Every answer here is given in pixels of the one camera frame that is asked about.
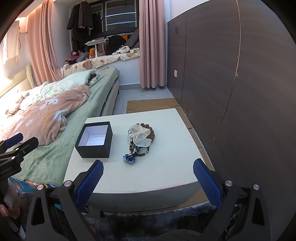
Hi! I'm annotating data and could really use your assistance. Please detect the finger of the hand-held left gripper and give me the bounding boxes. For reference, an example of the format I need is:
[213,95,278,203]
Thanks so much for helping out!
[0,133,23,151]
[14,137,39,163]

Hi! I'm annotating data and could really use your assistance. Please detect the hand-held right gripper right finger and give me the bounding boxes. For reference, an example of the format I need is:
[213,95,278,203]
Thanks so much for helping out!
[193,158,271,241]

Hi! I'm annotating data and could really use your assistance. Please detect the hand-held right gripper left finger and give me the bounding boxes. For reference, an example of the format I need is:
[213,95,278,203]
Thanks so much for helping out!
[25,159,104,241]

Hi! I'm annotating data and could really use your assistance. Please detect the black jewelry box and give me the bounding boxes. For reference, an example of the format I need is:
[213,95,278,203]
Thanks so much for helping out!
[75,121,113,158]

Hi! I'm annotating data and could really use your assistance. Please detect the blue knot ornament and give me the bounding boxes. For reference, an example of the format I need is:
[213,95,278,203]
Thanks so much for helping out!
[122,153,139,164]

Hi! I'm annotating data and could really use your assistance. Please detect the multicoloured bead bracelet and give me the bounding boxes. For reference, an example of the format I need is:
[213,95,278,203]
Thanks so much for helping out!
[128,140,150,157]

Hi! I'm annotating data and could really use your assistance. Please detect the cream cloth pouch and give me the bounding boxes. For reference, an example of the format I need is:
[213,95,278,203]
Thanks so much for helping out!
[129,124,150,147]

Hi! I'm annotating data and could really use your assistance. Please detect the brown bead bracelet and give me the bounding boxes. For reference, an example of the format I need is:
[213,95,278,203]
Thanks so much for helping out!
[136,123,156,142]

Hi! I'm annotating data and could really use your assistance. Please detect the person's left hand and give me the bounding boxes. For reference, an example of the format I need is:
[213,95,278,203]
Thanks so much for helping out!
[0,202,21,219]

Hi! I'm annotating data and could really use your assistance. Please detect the blue cartoon print sheet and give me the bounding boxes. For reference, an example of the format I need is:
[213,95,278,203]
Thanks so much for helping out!
[9,177,60,189]

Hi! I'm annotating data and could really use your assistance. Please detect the bed with green sheet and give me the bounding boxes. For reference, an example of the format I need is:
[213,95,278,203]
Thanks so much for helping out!
[9,67,121,188]

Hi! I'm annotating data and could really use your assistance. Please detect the pink printed fleece blanket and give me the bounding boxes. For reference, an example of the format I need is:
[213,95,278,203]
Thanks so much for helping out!
[0,85,90,146]

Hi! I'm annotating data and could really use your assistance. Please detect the white low table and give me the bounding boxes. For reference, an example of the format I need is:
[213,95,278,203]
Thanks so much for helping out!
[63,108,214,212]

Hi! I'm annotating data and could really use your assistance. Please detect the beige headboard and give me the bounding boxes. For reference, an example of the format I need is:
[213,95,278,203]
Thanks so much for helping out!
[0,64,35,98]

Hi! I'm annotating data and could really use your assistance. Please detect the dark fluffy rug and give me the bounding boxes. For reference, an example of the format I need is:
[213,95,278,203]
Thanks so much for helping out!
[83,204,232,241]

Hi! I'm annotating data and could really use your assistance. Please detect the light green duvet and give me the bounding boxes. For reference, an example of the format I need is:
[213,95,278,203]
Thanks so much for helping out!
[18,69,97,102]

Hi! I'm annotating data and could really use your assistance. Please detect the hanging white cloth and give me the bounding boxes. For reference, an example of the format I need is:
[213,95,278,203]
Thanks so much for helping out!
[2,20,21,64]

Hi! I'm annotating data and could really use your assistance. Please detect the pink curtain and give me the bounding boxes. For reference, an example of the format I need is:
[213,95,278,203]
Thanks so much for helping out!
[27,0,62,84]
[139,0,166,89]

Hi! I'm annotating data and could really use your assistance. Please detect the pile of plush toys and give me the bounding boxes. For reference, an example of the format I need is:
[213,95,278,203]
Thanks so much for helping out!
[63,50,89,64]

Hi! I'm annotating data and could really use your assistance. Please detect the printed window seat mat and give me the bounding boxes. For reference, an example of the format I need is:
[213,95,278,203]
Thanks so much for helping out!
[60,50,141,78]

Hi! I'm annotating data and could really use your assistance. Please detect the white folding desk lamp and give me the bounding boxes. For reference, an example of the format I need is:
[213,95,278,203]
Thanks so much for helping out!
[85,38,109,58]

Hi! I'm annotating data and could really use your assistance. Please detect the hanging black jacket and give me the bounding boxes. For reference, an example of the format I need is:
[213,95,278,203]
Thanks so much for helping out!
[67,6,80,30]

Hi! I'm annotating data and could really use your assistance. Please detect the black cloth heap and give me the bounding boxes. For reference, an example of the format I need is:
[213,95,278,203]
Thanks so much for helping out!
[106,35,127,55]

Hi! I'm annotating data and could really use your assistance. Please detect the hanging black coat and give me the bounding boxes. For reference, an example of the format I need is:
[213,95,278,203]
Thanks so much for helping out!
[91,11,103,39]

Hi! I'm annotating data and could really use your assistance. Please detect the hanging grey coat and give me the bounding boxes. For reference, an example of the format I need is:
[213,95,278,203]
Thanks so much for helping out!
[77,1,93,29]

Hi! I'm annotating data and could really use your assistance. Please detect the grey pillow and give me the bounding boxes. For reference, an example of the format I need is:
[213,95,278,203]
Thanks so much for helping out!
[124,29,140,48]

